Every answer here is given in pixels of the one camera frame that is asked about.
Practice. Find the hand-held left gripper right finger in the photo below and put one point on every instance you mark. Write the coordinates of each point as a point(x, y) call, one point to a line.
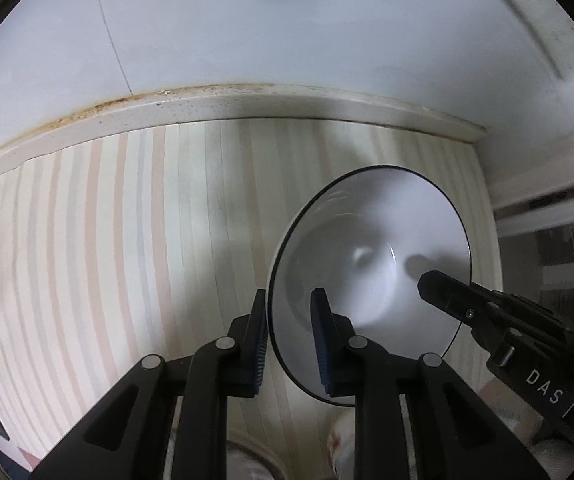
point(321, 345)

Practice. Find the white bowl with dark rim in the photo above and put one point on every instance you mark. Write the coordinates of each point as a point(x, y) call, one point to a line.
point(377, 240)

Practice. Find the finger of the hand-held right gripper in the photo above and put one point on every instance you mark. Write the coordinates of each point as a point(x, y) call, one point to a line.
point(454, 300)

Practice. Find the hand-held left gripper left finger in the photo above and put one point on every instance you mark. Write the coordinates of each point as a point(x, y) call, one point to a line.
point(259, 350)

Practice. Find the striped tablecloth with cat print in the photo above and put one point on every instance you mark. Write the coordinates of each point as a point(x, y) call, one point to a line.
point(117, 260)

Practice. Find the plain white bowl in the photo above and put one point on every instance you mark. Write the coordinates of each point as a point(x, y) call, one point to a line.
point(254, 465)

